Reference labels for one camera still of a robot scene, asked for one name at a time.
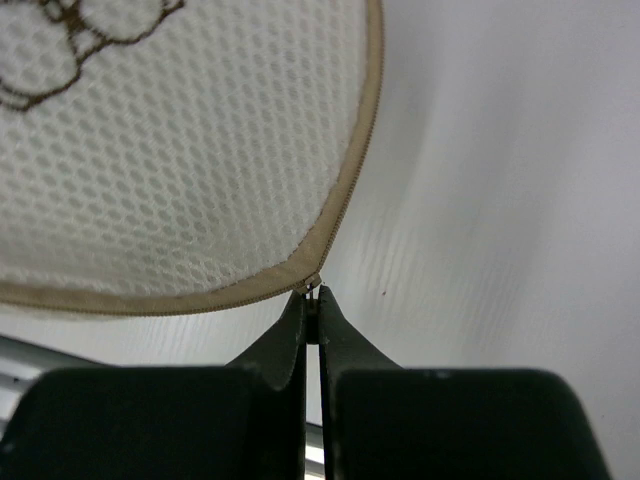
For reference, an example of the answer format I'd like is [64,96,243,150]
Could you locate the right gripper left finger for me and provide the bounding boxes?
[1,293,306,479]

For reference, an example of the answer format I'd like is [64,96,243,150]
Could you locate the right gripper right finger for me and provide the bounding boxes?
[317,287,610,479]

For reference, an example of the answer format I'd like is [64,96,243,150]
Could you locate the beige trim mesh laundry bag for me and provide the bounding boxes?
[1,1,384,316]

